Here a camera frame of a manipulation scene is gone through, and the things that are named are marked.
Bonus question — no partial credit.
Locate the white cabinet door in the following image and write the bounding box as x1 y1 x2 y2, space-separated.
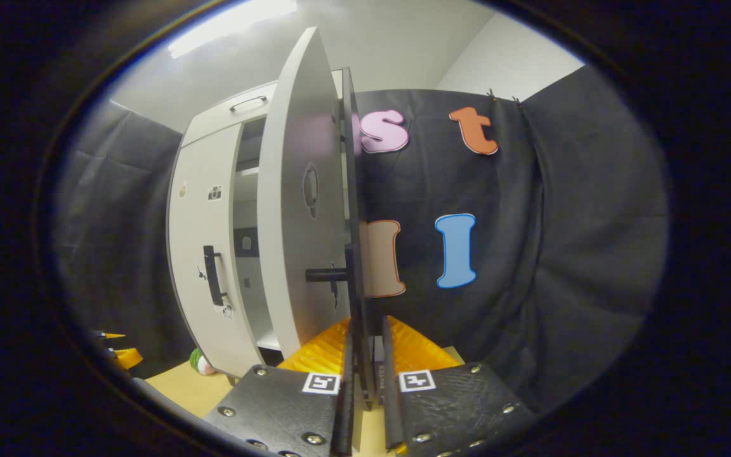
256 27 372 407
167 124 265 378

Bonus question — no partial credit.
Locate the green striped toy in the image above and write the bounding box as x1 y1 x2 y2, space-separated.
189 347 217 376

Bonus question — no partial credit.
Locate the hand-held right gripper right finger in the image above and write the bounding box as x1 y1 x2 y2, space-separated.
381 315 537 457

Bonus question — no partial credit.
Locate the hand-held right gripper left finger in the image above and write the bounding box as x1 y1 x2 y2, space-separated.
204 317 355 457

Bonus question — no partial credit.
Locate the white cabinet drawer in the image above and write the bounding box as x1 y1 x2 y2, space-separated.
181 69 344 148

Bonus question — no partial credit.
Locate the white double-door shoe cabinet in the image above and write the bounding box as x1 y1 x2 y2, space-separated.
166 27 372 407

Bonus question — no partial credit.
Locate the black backdrop cloth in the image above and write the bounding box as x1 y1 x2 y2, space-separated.
51 63 671 416

